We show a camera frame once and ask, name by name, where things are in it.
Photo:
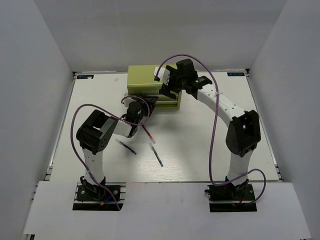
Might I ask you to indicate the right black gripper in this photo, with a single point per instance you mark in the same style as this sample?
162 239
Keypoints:
166 89

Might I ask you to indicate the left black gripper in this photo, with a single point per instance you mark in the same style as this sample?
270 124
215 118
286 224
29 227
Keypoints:
151 101

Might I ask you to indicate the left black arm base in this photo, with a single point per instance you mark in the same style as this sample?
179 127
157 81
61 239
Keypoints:
85 201

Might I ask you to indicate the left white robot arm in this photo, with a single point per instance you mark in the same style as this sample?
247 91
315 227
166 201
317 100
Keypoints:
96 131

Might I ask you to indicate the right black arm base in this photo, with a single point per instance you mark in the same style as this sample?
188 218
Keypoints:
224 200

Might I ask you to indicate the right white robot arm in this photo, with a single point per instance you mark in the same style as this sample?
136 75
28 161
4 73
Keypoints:
243 127

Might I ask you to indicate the green metal tool chest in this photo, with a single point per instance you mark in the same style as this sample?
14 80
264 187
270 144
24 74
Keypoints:
140 81

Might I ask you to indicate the red gel pen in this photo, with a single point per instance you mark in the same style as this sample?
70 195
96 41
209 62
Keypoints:
149 135

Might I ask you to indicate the green gel pen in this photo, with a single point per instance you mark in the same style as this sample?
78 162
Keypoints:
155 153

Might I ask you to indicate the purple gel pen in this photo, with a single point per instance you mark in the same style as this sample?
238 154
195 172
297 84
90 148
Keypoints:
126 146

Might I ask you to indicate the right blue corner label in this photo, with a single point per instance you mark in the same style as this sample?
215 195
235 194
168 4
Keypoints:
235 74

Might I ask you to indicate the blue corner label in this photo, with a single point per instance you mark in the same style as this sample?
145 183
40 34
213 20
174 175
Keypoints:
85 77
235 74

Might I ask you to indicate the left blue corner label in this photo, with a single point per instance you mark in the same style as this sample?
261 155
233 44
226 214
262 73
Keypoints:
85 77

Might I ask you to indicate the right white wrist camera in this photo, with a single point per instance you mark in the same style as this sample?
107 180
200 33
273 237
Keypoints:
162 74

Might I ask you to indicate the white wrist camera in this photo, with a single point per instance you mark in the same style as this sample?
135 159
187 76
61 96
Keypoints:
162 74
127 99

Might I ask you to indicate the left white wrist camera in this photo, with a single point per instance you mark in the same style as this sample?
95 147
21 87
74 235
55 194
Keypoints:
127 99

